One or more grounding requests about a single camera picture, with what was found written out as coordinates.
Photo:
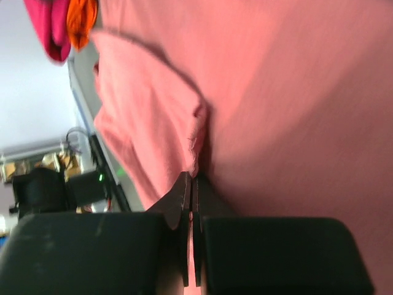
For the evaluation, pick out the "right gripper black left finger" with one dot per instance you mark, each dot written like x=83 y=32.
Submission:
x=102 y=253

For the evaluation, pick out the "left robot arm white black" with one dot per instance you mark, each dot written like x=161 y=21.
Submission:
x=46 y=191

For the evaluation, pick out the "folded orange t-shirt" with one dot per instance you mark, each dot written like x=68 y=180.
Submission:
x=80 y=20

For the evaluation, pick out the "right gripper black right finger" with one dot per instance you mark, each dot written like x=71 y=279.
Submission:
x=271 y=255

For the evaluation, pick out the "folded crimson t-shirt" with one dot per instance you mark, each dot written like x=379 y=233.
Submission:
x=49 y=22

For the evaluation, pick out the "salmon pink t-shirt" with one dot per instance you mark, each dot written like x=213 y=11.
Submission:
x=286 y=106

